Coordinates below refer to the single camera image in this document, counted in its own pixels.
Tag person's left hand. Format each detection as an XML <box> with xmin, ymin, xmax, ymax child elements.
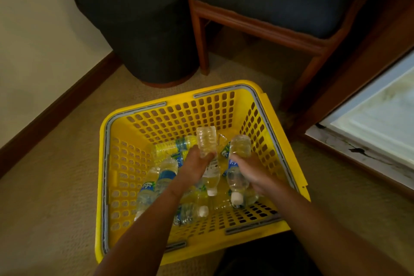
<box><xmin>176</xmin><ymin>145</ymin><xmax>217</xmax><ymax>193</ymax></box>

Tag person's right hand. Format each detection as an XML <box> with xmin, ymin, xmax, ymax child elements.
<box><xmin>229</xmin><ymin>154</ymin><xmax>282</xmax><ymax>197</ymax></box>

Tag clear blue label water bottle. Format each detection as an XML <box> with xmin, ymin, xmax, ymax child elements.
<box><xmin>196</xmin><ymin>126</ymin><xmax>222</xmax><ymax>197</ymax></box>
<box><xmin>226</xmin><ymin>134</ymin><xmax>253</xmax><ymax>208</ymax></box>

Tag person's left forearm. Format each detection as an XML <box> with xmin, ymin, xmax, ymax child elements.
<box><xmin>93</xmin><ymin>183</ymin><xmax>192</xmax><ymax>276</ymax></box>

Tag person's right forearm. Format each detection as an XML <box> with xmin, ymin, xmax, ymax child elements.
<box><xmin>268</xmin><ymin>182</ymin><xmax>413</xmax><ymax>276</ymax></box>

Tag pile of plastic bottles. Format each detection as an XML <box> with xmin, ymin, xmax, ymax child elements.
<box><xmin>133</xmin><ymin>133</ymin><xmax>261</xmax><ymax>227</ymax></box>

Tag yellow plastic shopping basket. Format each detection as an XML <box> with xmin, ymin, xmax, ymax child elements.
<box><xmin>94</xmin><ymin>80</ymin><xmax>311</xmax><ymax>266</ymax></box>

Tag person's dark trousers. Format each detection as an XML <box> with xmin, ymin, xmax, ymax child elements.
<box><xmin>213</xmin><ymin>232</ymin><xmax>322</xmax><ymax>276</ymax></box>

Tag white mini fridge door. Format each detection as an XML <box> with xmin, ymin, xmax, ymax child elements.
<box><xmin>306</xmin><ymin>49</ymin><xmax>414</xmax><ymax>190</ymax></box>

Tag dark round fabric ottoman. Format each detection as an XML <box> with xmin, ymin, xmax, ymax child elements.
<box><xmin>73</xmin><ymin>0</ymin><xmax>201</xmax><ymax>89</ymax></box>

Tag brown wooden baseboard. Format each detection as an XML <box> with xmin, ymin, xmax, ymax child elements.
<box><xmin>0</xmin><ymin>51</ymin><xmax>122</xmax><ymax>179</ymax></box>

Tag brown wooden cabinet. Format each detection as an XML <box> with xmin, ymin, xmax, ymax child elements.
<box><xmin>282</xmin><ymin>0</ymin><xmax>414</xmax><ymax>141</ymax></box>

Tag grey basket handle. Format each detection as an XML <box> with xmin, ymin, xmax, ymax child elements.
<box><xmin>193</xmin><ymin>84</ymin><xmax>297</xmax><ymax>235</ymax></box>
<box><xmin>101</xmin><ymin>102</ymin><xmax>187</xmax><ymax>254</ymax></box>

